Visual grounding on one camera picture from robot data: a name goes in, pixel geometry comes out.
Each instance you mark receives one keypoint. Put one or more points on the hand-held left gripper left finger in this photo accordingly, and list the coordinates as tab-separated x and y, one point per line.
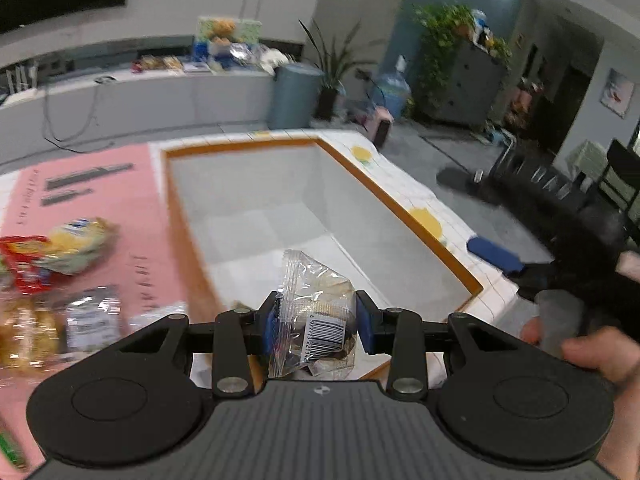
270	327

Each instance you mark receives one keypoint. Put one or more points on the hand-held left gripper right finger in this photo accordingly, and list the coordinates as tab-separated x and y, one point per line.
366	327

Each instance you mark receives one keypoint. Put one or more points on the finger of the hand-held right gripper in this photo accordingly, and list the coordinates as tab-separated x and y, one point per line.
492	255
465	182

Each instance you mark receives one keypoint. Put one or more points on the clear barcode snack packet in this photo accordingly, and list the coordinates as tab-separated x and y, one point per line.
310	290

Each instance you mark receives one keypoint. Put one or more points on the small white snack packet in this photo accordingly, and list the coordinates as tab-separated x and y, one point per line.
160	316

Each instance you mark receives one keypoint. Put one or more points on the orange cardboard box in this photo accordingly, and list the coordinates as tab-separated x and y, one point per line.
250	210

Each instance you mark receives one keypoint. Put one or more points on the clear white-label snack packet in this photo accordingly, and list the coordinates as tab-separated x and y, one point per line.
95	320

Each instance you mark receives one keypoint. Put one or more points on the yellow white chips bag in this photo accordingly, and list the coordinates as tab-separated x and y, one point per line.
80	245

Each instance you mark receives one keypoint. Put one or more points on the golden fried snack packet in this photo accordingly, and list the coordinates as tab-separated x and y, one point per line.
30	330

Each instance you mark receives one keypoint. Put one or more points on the red snack packet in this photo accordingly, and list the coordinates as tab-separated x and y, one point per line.
25	265

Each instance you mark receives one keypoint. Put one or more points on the green snack packet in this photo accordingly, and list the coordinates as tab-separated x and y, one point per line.
10	450

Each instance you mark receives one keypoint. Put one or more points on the pile of snacks on console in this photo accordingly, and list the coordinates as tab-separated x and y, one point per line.
157	63

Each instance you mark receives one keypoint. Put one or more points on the person's right hand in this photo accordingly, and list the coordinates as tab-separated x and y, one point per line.
615	360

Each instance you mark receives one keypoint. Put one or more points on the black chair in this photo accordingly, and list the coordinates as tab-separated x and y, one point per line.
620	175

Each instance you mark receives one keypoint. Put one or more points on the grey drawer cabinet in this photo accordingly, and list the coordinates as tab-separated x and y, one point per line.
465	90

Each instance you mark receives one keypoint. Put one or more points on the pink space heater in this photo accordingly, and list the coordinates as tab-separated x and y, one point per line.
381	127

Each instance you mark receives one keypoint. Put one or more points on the blue water jug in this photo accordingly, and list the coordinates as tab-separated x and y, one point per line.
392	90

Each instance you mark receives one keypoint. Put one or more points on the trailing green plant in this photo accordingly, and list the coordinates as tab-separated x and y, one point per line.
445	30

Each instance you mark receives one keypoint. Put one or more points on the tall-leaf plant in black pot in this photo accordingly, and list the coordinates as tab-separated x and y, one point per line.
330	80

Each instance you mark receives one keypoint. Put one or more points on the grey-blue trash bin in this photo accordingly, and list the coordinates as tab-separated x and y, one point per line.
295	95

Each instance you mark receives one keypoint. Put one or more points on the pink printed placemat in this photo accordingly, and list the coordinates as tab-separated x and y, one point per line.
100	220

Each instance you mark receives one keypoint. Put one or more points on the grey television console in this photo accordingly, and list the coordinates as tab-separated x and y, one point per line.
150	100

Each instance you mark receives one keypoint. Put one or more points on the green picture card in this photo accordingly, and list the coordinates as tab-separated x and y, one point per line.
250	30

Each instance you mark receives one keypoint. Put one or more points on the brown teddy bear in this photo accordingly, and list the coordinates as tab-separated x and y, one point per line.
222	30

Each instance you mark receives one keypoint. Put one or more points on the framed wall picture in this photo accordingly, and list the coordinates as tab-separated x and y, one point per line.
616	92

